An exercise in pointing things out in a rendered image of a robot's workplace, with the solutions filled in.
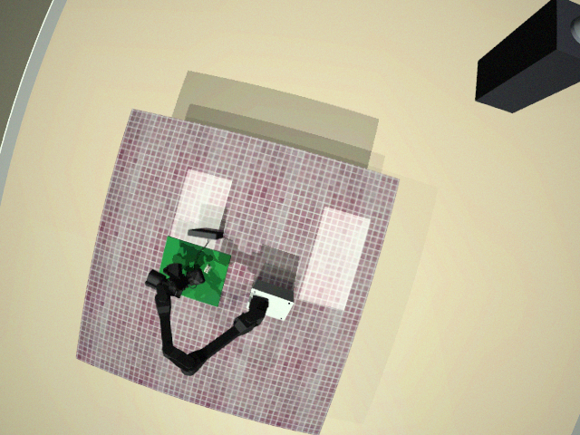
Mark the green circuit board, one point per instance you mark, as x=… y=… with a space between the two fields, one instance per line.
x=213 y=264

